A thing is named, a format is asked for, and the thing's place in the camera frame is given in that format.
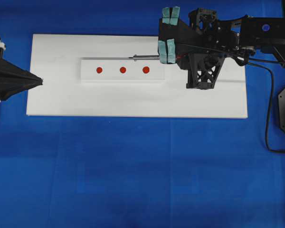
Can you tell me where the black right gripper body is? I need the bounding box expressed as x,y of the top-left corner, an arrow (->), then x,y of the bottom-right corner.
176,8 -> 240,90

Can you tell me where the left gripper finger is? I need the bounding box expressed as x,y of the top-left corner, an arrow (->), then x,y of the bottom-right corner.
0,58 -> 42,82
0,77 -> 43,101

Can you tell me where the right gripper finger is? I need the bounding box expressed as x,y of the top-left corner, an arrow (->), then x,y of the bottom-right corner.
158,38 -> 180,67
158,7 -> 192,44

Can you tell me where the red handled soldering iron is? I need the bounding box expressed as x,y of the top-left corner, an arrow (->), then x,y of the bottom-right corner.
125,55 -> 188,62

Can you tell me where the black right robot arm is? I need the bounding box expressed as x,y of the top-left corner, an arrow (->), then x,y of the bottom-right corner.
158,7 -> 285,90

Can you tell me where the red dot mark near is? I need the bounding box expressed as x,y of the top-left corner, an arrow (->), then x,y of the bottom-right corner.
142,66 -> 150,74

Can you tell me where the red dot mark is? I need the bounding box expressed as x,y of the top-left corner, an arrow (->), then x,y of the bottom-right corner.
142,66 -> 150,74
120,67 -> 126,74
96,67 -> 103,74

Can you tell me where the red dot mark middle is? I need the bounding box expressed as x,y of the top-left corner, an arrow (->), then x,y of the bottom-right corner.
120,67 -> 126,74

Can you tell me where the red dot mark far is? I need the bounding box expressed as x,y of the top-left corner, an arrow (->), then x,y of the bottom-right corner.
96,67 -> 103,74

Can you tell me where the large white base board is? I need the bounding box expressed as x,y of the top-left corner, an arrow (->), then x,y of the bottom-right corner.
27,34 -> 248,118

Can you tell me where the raised white strip board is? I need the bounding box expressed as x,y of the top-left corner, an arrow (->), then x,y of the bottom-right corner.
80,58 -> 165,83

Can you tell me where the blue table mat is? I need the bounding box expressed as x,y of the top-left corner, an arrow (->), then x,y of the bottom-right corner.
0,0 -> 285,228

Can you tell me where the black cable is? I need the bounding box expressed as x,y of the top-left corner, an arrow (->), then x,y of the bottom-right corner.
178,44 -> 285,154

